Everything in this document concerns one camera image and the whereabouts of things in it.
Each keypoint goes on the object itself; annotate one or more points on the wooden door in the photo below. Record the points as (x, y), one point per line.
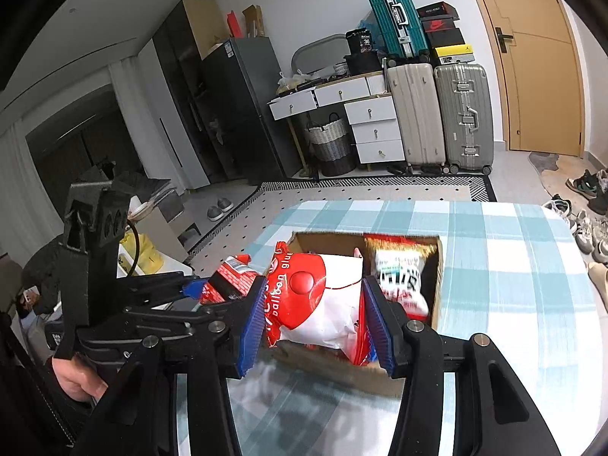
(536, 57)

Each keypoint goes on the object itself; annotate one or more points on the yellow cloth bag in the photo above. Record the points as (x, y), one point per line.
(145, 254)

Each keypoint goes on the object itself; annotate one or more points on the silver suitcase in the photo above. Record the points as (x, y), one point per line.
(465, 114)

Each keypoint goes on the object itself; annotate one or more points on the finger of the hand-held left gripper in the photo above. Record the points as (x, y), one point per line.
(194, 289)
(180, 317)

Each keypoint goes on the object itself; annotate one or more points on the plain black shoe box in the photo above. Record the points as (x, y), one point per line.
(444, 39)

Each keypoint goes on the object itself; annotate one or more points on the white plastic bag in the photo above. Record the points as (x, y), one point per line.
(289, 83)

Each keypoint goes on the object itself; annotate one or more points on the white drawer dresser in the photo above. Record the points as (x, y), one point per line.
(375, 128)

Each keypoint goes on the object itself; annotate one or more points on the tan cardboard sheet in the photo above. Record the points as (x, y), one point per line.
(209, 23)

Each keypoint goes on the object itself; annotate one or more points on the scattered sneakers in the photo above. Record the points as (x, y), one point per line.
(586, 183)

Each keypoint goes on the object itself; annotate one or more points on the black refrigerator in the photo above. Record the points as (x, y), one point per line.
(242, 109)

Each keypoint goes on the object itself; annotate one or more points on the brown paper bag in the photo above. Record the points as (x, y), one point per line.
(254, 21)

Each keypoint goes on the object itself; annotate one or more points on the person's left hand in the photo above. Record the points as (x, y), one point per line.
(76, 382)

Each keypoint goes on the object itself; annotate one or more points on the white red noodle snack packet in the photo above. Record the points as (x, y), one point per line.
(403, 270)

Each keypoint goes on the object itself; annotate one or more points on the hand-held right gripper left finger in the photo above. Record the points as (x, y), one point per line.
(251, 327)

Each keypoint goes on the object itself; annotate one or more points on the brown cardboard box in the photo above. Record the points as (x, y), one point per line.
(313, 243)

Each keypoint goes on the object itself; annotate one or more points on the black storage box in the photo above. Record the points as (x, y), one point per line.
(363, 64)

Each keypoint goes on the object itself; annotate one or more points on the black labelled tub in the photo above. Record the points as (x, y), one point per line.
(360, 42)

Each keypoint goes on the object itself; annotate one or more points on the teal suitcase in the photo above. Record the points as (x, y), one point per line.
(392, 19)

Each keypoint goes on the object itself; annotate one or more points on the red chocolate packet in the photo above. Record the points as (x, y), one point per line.
(230, 285)

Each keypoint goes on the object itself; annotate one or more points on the red paper bag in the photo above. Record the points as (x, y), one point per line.
(233, 23)

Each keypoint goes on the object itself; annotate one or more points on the dotted floor rug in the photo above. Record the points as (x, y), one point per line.
(266, 209)

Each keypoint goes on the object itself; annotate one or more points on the red white balloon packet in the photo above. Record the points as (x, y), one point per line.
(323, 304)

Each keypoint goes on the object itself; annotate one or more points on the woven laundry basket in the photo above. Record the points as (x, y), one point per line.
(332, 145)

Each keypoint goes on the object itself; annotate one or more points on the red black shoe box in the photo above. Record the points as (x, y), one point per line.
(439, 24)

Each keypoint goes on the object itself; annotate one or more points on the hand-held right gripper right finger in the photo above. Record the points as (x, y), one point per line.
(377, 327)

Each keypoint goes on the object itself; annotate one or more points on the beige suitcase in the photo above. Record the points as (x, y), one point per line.
(415, 114)

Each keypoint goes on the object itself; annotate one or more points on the teal checked tablecloth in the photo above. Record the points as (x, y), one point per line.
(498, 270)

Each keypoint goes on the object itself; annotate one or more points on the grey door mat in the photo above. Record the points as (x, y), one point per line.
(546, 161)

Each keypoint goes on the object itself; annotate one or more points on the yellow black shoe box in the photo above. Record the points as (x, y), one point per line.
(453, 54)

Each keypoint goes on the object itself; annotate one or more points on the grey slipper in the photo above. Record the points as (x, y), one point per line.
(226, 205)
(215, 213)

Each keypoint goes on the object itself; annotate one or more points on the flat black shoe box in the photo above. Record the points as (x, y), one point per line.
(434, 9)

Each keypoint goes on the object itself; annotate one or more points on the white curtain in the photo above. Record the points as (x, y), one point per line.
(126, 104)

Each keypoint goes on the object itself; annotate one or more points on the grey rounded board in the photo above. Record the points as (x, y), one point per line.
(318, 57)

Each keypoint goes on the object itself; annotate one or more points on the tall black cabinet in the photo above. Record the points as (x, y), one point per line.
(185, 95)

